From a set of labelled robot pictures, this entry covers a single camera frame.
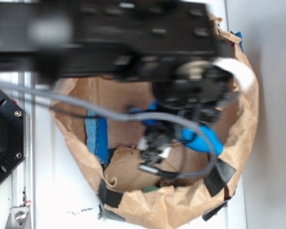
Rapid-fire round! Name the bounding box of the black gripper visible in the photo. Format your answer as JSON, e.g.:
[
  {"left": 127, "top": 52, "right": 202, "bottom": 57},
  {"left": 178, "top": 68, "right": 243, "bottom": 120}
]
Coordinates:
[{"left": 129, "top": 59, "right": 240, "bottom": 156}]

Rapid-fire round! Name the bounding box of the blue plastic bottle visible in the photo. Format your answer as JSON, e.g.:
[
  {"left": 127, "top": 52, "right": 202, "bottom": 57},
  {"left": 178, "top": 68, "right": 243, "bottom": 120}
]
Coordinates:
[{"left": 181, "top": 125, "right": 224, "bottom": 156}]

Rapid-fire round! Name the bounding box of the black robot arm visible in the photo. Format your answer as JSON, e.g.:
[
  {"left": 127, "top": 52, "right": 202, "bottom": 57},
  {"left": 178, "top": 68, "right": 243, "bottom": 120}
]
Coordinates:
[{"left": 0, "top": 0, "right": 233, "bottom": 155}]

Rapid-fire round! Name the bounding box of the brown paper bag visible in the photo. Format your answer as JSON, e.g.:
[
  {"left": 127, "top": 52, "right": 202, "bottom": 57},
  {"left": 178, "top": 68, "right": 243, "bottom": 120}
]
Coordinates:
[{"left": 51, "top": 13, "right": 259, "bottom": 229}]

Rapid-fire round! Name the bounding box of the brown rock lump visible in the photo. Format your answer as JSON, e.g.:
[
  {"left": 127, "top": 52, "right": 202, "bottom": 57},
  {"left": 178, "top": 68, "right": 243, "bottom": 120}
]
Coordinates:
[{"left": 158, "top": 178, "right": 186, "bottom": 188}]

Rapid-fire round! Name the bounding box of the green object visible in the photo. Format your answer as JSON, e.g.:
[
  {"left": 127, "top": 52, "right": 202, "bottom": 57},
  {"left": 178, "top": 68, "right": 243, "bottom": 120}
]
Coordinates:
[{"left": 142, "top": 186, "right": 159, "bottom": 193}]

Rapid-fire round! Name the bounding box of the blue sponge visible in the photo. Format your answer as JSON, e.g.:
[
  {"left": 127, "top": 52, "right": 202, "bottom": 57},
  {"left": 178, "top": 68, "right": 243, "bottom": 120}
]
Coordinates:
[{"left": 85, "top": 111, "right": 109, "bottom": 164}]

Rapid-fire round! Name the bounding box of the grey cable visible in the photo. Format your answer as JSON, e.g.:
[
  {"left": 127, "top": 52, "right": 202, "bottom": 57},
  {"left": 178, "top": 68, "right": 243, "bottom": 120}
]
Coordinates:
[{"left": 0, "top": 80, "right": 217, "bottom": 179}]

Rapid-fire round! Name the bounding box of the white ribbon cable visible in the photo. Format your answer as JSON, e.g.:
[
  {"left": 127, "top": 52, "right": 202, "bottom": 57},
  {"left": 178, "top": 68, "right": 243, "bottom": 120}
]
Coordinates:
[{"left": 213, "top": 57, "right": 255, "bottom": 93}]

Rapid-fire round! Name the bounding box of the aluminium rail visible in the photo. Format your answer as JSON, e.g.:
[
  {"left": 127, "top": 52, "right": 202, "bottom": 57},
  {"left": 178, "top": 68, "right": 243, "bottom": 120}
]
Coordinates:
[{"left": 11, "top": 73, "right": 36, "bottom": 229}]

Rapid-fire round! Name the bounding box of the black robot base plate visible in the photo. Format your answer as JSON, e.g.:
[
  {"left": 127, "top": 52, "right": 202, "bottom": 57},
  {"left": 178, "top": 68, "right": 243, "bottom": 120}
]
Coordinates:
[{"left": 0, "top": 89, "right": 25, "bottom": 185}]

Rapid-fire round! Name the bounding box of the metal corner bracket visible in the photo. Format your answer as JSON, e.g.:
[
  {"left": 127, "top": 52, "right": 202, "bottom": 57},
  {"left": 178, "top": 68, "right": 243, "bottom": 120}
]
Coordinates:
[{"left": 5, "top": 206, "right": 31, "bottom": 229}]

